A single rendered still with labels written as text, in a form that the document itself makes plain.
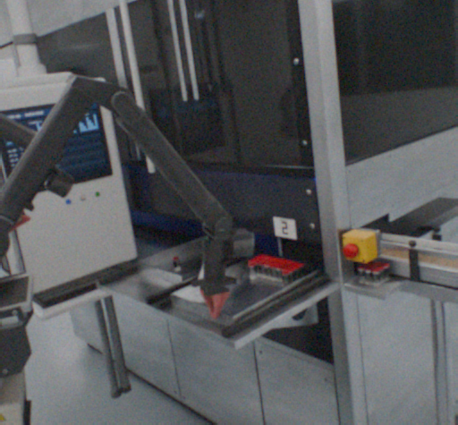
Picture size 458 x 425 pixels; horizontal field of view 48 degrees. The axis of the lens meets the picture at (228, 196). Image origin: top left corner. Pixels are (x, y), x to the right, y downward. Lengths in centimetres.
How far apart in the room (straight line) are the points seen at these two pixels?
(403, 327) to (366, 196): 51
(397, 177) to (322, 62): 49
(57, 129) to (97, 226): 107
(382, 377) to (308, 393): 24
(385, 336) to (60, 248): 121
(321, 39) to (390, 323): 92
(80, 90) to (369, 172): 87
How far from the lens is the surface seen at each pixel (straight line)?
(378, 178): 161
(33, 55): 209
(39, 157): 110
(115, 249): 217
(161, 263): 186
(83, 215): 209
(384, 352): 179
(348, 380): 167
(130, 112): 109
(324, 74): 139
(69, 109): 109
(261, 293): 149
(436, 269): 147
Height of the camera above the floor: 148
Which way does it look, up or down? 13 degrees down
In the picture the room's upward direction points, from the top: 8 degrees counter-clockwise
